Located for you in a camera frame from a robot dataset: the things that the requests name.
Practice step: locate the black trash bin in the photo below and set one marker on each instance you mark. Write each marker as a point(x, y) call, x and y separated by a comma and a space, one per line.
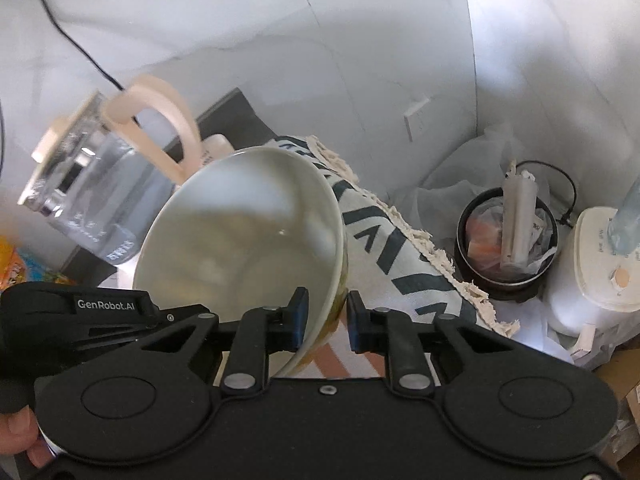
point(500, 287)

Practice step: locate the orange juice bottle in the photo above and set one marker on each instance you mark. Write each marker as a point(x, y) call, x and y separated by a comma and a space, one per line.
point(25, 270)

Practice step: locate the person's left hand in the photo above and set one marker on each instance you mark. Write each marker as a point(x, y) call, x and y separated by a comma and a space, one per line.
point(20, 430)

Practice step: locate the white wall socket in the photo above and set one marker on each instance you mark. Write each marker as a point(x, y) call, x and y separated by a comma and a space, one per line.
point(416, 119)

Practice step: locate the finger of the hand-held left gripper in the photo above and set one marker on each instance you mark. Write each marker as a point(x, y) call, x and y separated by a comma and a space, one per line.
point(187, 311)

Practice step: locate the white tube packet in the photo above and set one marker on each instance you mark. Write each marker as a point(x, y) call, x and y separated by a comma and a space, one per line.
point(517, 210)

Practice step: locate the white plastic bag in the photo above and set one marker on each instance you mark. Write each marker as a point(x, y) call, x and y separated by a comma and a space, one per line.
point(445, 180)

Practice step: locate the patterned fringed tablecloth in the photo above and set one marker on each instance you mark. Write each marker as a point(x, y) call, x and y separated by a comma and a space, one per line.
point(390, 240)

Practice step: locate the cream kettle base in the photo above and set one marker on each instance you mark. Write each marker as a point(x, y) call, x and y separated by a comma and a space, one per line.
point(216, 149)

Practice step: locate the pale blue bottle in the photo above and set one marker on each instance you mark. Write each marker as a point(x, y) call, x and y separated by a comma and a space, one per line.
point(627, 225)

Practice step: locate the white bowl with yellow outside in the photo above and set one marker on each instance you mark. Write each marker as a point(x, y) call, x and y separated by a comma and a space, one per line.
point(225, 240)

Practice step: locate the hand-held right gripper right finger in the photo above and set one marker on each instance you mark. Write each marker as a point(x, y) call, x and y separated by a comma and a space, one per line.
point(354, 321)

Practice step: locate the cardboard box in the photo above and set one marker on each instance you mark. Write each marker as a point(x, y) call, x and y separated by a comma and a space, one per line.
point(622, 385)

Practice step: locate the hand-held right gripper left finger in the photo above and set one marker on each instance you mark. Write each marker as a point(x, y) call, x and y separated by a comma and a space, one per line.
point(300, 316)

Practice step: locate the white appliance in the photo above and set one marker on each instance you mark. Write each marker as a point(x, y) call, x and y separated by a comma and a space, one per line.
point(585, 280)

